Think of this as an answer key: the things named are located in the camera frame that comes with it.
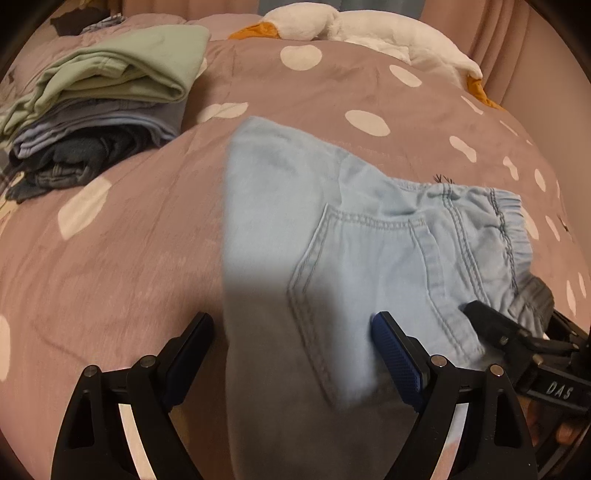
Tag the folded dark jeans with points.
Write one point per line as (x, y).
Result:
(69, 161)

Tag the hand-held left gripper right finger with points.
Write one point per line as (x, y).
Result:
(397, 355)

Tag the pink curtain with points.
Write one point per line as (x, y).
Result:
(517, 41)

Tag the folded grey-blue garment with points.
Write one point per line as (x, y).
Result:
(115, 122)

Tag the pink polka-dot blanket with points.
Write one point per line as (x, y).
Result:
(138, 254)

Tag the dark cloth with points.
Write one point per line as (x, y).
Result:
(74, 18)

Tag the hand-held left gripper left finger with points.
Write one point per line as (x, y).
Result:
(189, 355)

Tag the folded green garment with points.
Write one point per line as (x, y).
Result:
(124, 64)

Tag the striped pink cloth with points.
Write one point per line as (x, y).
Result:
(152, 21)

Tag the white goose plush toy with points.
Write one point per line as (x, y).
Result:
(369, 27)

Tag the light blue denim shorts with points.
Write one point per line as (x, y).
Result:
(286, 207)

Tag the plaid cloth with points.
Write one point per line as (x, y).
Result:
(5, 184)

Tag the person's right hand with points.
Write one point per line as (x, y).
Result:
(556, 424)

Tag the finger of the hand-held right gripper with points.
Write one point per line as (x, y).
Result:
(489, 323)
(570, 330)

